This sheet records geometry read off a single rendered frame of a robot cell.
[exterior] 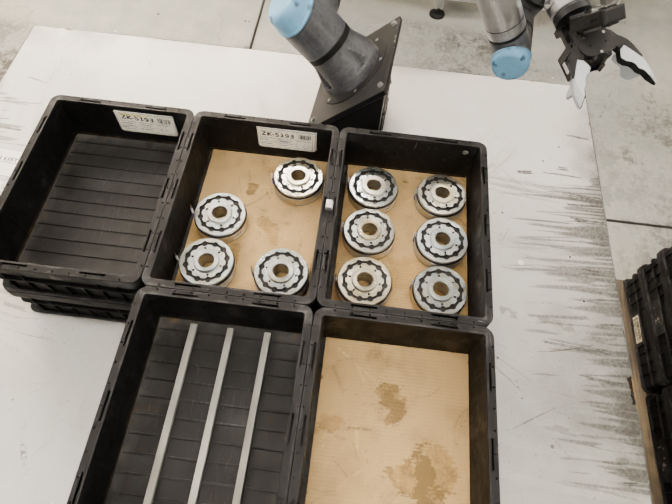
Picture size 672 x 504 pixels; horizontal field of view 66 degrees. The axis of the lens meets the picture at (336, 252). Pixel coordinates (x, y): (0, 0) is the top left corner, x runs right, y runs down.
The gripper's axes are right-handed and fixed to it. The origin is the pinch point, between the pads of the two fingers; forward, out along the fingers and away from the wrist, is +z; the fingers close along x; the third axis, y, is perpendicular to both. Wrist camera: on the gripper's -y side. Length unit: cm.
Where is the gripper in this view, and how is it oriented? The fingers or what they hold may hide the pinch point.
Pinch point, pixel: (620, 95)
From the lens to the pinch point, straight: 111.6
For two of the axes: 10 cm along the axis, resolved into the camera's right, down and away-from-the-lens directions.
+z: 3.1, 9.3, -2.2
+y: 0.4, 2.2, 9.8
